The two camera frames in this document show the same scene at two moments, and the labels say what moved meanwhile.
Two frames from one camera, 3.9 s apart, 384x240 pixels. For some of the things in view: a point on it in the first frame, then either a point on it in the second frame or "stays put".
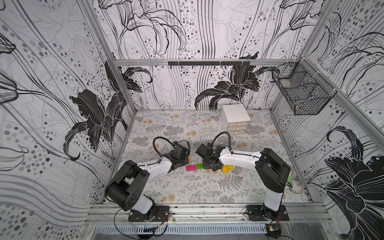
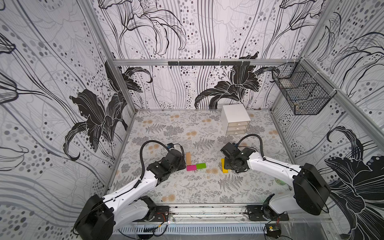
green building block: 199,166 stays put
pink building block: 191,167 stays put
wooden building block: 189,159 stays put
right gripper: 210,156 to 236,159
